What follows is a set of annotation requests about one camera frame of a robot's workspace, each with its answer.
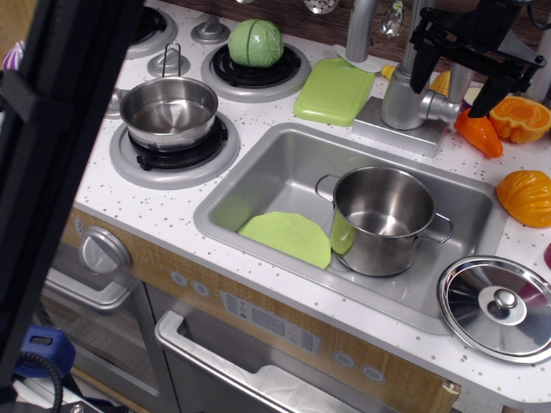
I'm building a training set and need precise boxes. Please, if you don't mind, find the hanging silver utensil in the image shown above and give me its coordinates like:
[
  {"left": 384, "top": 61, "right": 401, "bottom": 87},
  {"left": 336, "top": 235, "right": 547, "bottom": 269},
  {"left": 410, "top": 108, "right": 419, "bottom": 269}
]
[{"left": 381, "top": 0, "right": 406, "bottom": 38}]

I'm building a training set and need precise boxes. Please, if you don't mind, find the stainless steel pot lid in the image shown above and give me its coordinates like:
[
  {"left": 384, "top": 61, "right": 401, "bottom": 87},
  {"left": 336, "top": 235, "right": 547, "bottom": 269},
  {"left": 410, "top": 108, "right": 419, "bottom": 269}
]
[{"left": 436, "top": 256, "right": 550, "bottom": 364}]

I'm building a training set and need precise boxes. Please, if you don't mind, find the magenta toy at edge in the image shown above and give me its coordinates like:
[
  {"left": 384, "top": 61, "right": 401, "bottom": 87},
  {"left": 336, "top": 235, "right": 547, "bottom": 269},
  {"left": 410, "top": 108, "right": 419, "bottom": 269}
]
[{"left": 543, "top": 244, "right": 551, "bottom": 268}]

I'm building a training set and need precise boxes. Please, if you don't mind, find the blue clamp with cable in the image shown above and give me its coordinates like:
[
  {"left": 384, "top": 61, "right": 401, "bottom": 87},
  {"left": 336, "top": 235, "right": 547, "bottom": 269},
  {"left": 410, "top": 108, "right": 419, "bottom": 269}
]
[{"left": 10, "top": 325, "right": 77, "bottom": 413}]

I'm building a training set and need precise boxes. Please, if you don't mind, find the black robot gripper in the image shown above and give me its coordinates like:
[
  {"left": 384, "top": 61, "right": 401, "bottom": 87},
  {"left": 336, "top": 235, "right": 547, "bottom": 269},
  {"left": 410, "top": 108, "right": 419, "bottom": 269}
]
[{"left": 410, "top": 1, "right": 547, "bottom": 118}]

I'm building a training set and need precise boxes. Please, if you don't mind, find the orange toy pepper half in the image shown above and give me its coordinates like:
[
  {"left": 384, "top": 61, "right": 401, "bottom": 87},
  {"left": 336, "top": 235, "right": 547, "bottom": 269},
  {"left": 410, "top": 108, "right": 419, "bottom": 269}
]
[{"left": 489, "top": 96, "right": 550, "bottom": 144}]

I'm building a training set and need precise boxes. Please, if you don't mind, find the black camera mount frame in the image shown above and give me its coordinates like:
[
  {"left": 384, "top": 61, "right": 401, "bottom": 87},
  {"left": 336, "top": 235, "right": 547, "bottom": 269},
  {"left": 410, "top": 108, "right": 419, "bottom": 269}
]
[{"left": 1, "top": 1, "right": 143, "bottom": 388}]

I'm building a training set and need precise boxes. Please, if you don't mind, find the orange toy carrot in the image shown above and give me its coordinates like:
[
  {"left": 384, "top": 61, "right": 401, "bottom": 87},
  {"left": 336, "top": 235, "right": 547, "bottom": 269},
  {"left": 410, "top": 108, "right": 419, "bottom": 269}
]
[{"left": 454, "top": 108, "right": 504, "bottom": 158}]

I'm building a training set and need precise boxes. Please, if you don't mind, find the far left stove burner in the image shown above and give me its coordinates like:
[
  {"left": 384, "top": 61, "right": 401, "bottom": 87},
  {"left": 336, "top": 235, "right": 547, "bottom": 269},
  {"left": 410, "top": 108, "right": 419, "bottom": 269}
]
[{"left": 125, "top": 6, "right": 177, "bottom": 60}]

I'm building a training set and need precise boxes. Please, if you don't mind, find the silver stove knob middle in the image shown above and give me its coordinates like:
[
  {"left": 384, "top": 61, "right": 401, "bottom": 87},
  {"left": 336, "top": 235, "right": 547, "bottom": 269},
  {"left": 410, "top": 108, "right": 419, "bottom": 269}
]
[{"left": 147, "top": 47, "right": 190, "bottom": 77}]

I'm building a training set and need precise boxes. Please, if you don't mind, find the purple toy eggplant slice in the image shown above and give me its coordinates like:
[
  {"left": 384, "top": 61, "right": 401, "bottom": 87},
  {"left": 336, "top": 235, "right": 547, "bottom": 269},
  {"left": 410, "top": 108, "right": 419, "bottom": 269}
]
[{"left": 463, "top": 86, "right": 488, "bottom": 117}]

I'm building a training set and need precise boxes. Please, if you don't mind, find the green plastic plate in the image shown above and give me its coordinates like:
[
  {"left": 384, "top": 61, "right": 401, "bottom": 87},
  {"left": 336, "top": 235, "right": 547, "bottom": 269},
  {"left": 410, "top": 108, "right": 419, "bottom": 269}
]
[{"left": 238, "top": 212, "right": 332, "bottom": 269}]

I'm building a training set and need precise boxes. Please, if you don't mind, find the green toy cabbage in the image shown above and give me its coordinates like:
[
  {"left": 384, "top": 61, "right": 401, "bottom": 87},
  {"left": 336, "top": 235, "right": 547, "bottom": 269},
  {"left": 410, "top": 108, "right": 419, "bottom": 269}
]
[{"left": 227, "top": 19, "right": 285, "bottom": 68}]

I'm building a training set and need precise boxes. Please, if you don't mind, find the silver dishwasher door handle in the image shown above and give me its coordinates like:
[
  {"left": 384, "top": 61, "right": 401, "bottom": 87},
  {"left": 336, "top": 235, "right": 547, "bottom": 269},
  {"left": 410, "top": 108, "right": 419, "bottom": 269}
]
[{"left": 155, "top": 311, "right": 355, "bottom": 412}]

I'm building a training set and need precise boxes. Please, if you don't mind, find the purple striped toy onion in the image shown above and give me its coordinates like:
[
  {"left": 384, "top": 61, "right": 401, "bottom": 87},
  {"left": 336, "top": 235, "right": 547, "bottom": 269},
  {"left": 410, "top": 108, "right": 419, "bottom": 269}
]
[{"left": 2, "top": 40, "right": 26, "bottom": 72}]

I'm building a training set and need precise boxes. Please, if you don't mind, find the silver stove knob back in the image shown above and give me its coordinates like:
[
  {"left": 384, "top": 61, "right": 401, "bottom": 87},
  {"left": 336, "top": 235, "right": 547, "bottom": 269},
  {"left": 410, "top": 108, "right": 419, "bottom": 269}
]
[{"left": 191, "top": 16, "right": 230, "bottom": 45}]

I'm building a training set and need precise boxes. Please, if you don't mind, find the front stove burner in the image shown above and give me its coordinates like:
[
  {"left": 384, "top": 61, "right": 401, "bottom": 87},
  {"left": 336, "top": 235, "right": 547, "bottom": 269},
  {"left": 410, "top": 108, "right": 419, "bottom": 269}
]
[{"left": 109, "top": 113, "right": 239, "bottom": 190}]

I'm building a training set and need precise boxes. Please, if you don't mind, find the silver faucet lever handle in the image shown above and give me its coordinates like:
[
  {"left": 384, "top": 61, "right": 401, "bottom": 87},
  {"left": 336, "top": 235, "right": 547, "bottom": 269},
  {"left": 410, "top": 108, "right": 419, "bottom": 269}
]
[{"left": 418, "top": 63, "right": 474, "bottom": 124}]

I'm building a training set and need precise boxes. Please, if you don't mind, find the tall stainless steel pot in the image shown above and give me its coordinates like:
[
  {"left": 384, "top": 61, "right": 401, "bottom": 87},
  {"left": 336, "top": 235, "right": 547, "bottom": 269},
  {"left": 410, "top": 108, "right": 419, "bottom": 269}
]
[{"left": 314, "top": 166, "right": 454, "bottom": 277}]

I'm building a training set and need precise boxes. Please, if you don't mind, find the grey toy sink basin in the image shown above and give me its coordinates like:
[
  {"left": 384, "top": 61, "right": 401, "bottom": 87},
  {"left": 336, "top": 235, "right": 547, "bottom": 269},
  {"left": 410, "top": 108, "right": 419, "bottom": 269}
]
[{"left": 194, "top": 123, "right": 507, "bottom": 335}]

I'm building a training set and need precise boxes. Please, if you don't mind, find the back stove burner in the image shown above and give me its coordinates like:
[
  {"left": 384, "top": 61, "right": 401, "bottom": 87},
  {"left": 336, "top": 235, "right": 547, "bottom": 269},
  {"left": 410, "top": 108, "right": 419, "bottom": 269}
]
[{"left": 201, "top": 44, "right": 311, "bottom": 103}]

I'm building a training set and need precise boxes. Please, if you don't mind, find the hanging slotted spoon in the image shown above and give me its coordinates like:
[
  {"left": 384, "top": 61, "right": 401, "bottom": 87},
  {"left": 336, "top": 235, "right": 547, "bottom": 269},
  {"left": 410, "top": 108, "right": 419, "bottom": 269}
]
[{"left": 303, "top": 0, "right": 339, "bottom": 15}]

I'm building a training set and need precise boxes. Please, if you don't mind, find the silver oven door handle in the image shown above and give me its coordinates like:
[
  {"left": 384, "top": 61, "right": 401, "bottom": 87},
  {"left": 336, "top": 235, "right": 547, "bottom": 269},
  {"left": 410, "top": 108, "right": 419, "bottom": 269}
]
[{"left": 45, "top": 268, "right": 131, "bottom": 317}]

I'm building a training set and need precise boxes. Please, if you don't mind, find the silver stove knob left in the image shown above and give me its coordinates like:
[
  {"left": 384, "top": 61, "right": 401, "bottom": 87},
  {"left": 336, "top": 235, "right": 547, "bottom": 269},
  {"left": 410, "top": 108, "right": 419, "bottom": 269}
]
[{"left": 104, "top": 87, "right": 128, "bottom": 120}]

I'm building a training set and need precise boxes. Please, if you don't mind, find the green plastic cutting board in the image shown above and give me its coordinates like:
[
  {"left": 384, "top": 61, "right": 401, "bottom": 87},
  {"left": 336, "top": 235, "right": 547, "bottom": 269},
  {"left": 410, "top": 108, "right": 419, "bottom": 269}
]
[{"left": 293, "top": 58, "right": 375, "bottom": 127}]

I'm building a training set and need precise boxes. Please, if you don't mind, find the orange toy pumpkin half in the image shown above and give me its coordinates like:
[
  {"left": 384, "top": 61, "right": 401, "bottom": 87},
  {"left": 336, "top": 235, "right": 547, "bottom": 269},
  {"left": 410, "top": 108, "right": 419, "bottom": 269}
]
[{"left": 496, "top": 170, "right": 550, "bottom": 228}]

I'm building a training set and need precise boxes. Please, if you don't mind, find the silver stove knob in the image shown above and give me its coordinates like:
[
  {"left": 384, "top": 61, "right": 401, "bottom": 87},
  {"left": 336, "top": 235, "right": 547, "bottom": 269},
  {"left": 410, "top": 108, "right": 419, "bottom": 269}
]
[
  {"left": 104, "top": 87, "right": 128, "bottom": 120},
  {"left": 147, "top": 47, "right": 190, "bottom": 77},
  {"left": 191, "top": 16, "right": 230, "bottom": 45}
]

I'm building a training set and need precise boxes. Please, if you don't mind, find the silver toy faucet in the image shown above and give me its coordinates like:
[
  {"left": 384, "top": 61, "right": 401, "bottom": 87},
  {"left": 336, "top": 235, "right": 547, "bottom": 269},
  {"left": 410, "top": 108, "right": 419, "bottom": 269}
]
[{"left": 345, "top": 0, "right": 449, "bottom": 157}]

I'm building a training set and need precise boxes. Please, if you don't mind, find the yellow toy corn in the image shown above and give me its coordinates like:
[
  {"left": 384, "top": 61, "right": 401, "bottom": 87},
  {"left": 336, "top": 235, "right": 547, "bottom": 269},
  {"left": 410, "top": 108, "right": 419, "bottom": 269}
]
[{"left": 430, "top": 70, "right": 451, "bottom": 97}]

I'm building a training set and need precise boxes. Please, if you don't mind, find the small stainless steel saucepan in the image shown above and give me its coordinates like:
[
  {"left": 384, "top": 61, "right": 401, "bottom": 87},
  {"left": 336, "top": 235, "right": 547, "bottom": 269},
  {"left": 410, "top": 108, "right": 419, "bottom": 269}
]
[{"left": 120, "top": 42, "right": 219, "bottom": 151}]

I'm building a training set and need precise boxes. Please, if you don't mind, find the silver oven dial knob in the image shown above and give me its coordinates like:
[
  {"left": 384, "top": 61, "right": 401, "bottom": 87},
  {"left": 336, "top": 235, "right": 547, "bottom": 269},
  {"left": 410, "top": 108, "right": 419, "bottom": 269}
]
[{"left": 78, "top": 225, "right": 132, "bottom": 274}]

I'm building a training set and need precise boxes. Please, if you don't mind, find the stove burner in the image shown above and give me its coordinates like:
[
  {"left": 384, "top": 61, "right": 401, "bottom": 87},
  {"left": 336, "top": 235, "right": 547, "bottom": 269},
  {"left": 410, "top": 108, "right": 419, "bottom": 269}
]
[
  {"left": 201, "top": 44, "right": 311, "bottom": 103},
  {"left": 125, "top": 6, "right": 177, "bottom": 60},
  {"left": 109, "top": 113, "right": 239, "bottom": 190}
]

